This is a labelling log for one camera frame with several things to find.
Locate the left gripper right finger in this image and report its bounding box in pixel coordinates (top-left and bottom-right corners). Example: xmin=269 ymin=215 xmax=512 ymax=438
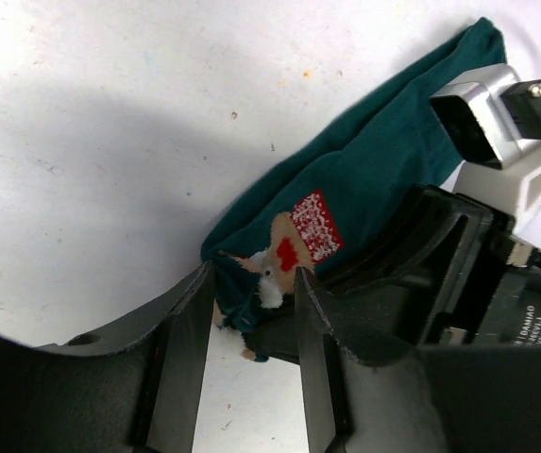
xmin=296 ymin=276 xmax=541 ymax=452

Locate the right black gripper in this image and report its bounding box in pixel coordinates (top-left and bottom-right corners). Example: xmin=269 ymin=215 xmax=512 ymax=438
xmin=245 ymin=186 xmax=541 ymax=363

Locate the green reindeer sock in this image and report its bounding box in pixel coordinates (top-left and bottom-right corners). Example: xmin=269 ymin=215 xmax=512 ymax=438
xmin=200 ymin=18 xmax=506 ymax=361

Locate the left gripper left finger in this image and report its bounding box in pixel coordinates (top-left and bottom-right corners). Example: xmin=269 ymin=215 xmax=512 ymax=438
xmin=0 ymin=264 xmax=214 ymax=452

